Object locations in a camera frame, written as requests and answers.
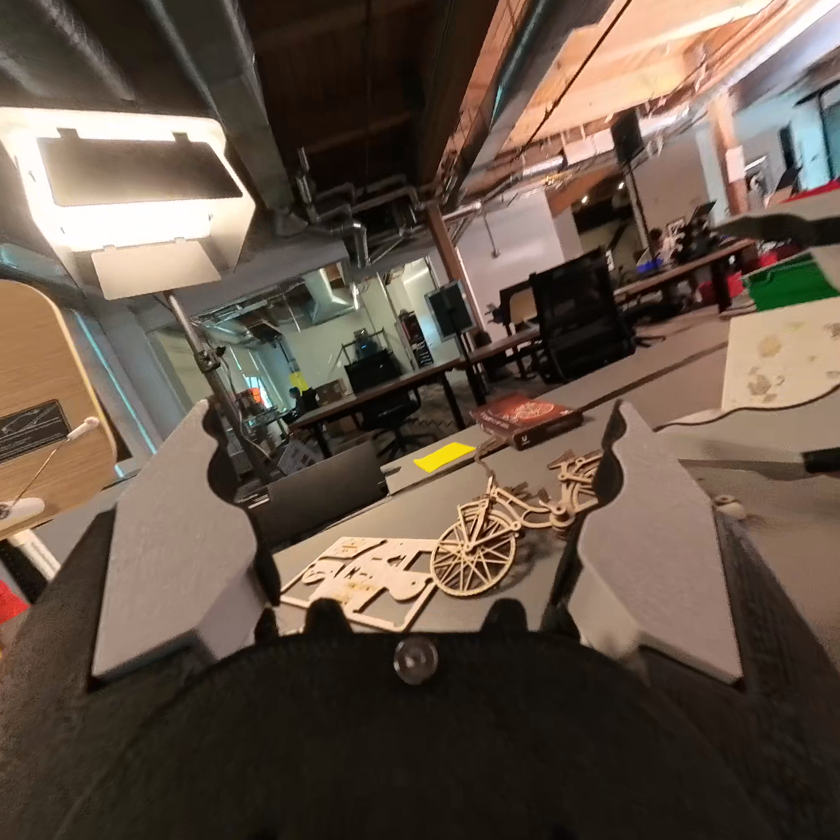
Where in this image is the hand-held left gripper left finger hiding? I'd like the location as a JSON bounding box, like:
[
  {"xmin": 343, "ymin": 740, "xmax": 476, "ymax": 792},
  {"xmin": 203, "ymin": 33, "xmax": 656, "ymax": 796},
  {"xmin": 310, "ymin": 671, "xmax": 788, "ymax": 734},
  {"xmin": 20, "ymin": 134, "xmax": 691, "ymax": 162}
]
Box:
[{"xmin": 91, "ymin": 395, "xmax": 282, "ymax": 681}]

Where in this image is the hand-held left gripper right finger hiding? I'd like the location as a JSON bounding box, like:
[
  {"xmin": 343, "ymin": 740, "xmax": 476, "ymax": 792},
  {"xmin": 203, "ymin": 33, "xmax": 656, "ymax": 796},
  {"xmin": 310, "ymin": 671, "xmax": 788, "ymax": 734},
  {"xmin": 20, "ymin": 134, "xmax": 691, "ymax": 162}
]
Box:
[{"xmin": 541, "ymin": 399, "xmax": 744, "ymax": 685}]

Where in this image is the wooden bicycle model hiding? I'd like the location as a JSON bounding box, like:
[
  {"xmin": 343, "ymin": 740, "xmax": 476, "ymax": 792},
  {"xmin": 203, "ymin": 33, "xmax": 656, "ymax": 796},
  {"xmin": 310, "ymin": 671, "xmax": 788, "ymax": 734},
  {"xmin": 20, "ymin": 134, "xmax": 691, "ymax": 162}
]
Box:
[{"xmin": 430, "ymin": 438, "xmax": 606, "ymax": 599}]

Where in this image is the dark red model kit box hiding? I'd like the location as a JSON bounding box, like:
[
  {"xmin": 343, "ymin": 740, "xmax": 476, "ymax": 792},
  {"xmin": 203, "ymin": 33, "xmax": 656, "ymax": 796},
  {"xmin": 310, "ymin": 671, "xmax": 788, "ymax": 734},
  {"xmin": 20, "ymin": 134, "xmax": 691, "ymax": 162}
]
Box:
[{"xmin": 469, "ymin": 392, "xmax": 585, "ymax": 452}]

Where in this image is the wooden sheet with remaining parts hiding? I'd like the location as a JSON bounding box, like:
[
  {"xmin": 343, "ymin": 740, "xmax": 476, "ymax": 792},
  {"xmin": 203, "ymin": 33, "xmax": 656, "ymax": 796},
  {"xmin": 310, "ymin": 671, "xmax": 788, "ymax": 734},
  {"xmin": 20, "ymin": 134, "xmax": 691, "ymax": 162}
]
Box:
[{"xmin": 279, "ymin": 536, "xmax": 439, "ymax": 635}]

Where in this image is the green plastic bin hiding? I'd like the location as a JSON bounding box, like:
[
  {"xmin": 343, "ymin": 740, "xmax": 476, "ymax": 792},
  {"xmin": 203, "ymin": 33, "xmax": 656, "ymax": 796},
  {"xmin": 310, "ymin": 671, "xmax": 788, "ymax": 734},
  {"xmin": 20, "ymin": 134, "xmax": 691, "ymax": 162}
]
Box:
[{"xmin": 740, "ymin": 252, "xmax": 840, "ymax": 312}]

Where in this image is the open instruction booklet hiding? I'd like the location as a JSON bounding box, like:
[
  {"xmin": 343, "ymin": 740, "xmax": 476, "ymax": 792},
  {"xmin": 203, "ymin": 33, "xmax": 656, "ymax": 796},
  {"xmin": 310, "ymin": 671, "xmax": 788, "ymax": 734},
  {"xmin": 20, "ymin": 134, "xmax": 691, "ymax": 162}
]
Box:
[{"xmin": 721, "ymin": 301, "xmax": 840, "ymax": 413}]

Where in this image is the dark wooden office desk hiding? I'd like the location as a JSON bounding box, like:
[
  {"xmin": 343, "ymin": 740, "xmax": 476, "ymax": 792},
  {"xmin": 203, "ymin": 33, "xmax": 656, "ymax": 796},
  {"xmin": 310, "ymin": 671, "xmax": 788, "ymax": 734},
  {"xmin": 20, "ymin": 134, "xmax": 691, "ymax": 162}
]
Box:
[
  {"xmin": 613, "ymin": 239, "xmax": 756, "ymax": 314},
  {"xmin": 287, "ymin": 357, "xmax": 468, "ymax": 460},
  {"xmin": 467, "ymin": 325, "xmax": 547, "ymax": 396}
]

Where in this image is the black flat panel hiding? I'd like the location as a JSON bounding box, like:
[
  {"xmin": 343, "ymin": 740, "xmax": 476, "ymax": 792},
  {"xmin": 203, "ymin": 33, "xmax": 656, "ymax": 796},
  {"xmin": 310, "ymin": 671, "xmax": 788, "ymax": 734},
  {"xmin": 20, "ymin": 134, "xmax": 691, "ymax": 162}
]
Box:
[{"xmin": 249, "ymin": 438, "xmax": 389, "ymax": 549}]

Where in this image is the metal lamp pole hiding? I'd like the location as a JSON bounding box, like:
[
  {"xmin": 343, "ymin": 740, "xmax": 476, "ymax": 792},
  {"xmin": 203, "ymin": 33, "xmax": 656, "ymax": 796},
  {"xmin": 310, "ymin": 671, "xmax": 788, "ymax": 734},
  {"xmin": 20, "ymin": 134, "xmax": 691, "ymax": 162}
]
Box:
[{"xmin": 163, "ymin": 292, "xmax": 266, "ymax": 483}]

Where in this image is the black speaker on pole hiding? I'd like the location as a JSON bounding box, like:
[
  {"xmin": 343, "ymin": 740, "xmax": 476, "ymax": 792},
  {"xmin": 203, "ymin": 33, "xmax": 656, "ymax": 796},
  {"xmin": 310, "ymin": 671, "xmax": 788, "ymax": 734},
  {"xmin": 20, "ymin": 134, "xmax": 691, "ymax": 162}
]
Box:
[{"xmin": 610, "ymin": 108, "xmax": 651, "ymax": 247}]

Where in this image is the wooden board with black label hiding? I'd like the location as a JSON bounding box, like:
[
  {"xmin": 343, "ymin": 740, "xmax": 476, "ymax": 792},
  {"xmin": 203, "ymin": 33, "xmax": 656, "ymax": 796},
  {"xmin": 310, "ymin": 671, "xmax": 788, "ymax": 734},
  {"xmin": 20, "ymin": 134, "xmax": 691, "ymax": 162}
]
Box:
[{"xmin": 0, "ymin": 281, "xmax": 119, "ymax": 540}]

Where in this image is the black mesh office chair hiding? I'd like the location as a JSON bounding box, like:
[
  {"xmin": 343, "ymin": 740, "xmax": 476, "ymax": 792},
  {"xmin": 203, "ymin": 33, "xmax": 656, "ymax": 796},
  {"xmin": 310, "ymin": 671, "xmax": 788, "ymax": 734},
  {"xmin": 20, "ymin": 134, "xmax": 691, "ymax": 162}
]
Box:
[{"xmin": 528, "ymin": 251, "xmax": 639, "ymax": 386}]

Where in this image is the yellow sticky note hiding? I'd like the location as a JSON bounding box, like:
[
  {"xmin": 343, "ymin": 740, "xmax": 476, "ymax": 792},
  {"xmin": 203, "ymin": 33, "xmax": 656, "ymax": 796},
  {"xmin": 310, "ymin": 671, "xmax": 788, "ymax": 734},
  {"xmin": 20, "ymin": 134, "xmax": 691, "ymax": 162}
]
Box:
[{"xmin": 413, "ymin": 441, "xmax": 477, "ymax": 473}]

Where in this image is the tan backed black chair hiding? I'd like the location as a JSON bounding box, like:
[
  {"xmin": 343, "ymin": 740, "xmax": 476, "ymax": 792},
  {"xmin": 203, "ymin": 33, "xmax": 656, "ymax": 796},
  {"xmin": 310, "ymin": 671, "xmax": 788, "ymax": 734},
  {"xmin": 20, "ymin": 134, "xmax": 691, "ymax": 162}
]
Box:
[{"xmin": 497, "ymin": 283, "xmax": 547, "ymax": 342}]

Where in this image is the black roll-up banner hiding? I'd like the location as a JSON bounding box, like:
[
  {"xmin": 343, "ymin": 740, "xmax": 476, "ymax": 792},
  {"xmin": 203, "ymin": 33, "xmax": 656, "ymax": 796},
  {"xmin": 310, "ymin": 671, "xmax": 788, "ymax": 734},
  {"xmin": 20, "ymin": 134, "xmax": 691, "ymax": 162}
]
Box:
[{"xmin": 399, "ymin": 311, "xmax": 435, "ymax": 370}]

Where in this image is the bright panel light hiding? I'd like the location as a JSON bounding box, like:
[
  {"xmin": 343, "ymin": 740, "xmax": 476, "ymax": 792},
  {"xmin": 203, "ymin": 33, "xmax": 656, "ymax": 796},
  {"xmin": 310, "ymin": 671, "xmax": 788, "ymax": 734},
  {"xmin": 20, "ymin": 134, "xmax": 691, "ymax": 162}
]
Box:
[{"xmin": 0, "ymin": 108, "xmax": 258, "ymax": 301}]

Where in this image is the grey framed sign stand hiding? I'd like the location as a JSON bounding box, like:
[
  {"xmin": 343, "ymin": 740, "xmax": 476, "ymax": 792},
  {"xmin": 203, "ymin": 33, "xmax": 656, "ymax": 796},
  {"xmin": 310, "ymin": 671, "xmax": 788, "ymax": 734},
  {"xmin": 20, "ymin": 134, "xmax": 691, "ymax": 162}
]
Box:
[{"xmin": 424, "ymin": 280, "xmax": 490, "ymax": 408}]

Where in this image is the white tube frame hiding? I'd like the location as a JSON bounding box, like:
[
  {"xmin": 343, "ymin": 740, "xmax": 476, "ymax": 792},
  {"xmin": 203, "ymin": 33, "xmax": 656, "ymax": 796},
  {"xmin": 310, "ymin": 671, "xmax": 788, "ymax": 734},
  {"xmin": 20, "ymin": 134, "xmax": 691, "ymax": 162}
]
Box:
[{"xmin": 10, "ymin": 527, "xmax": 61, "ymax": 581}]

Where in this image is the black coiled cable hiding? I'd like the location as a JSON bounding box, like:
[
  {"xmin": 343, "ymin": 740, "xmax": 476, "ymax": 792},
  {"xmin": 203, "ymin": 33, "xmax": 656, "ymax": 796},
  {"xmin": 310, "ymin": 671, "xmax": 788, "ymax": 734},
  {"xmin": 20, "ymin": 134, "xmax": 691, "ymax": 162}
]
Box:
[{"xmin": 420, "ymin": 392, "xmax": 475, "ymax": 429}]

